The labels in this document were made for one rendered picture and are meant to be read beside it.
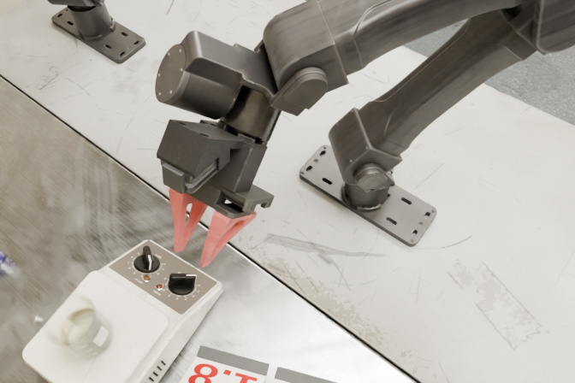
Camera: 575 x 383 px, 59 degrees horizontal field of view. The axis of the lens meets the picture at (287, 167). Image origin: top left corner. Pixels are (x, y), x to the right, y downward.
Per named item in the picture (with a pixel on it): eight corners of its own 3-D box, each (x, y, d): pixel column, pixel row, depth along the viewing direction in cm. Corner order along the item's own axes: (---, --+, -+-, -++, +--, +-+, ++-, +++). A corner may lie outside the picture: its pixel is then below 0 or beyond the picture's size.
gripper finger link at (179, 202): (197, 279, 52) (232, 197, 50) (144, 246, 54) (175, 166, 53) (228, 266, 58) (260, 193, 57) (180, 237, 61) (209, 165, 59)
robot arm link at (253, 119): (220, 138, 49) (247, 70, 48) (197, 120, 53) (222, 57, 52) (275, 154, 53) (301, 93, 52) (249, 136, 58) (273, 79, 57)
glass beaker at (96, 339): (120, 310, 58) (95, 285, 51) (117, 360, 55) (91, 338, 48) (66, 319, 58) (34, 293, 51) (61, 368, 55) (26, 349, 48)
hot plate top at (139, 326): (97, 268, 62) (94, 266, 61) (174, 320, 58) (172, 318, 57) (20, 356, 56) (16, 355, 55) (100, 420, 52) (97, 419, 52)
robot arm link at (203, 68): (158, 130, 46) (232, 37, 39) (151, 63, 51) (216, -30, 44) (260, 158, 53) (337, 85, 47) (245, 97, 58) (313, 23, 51)
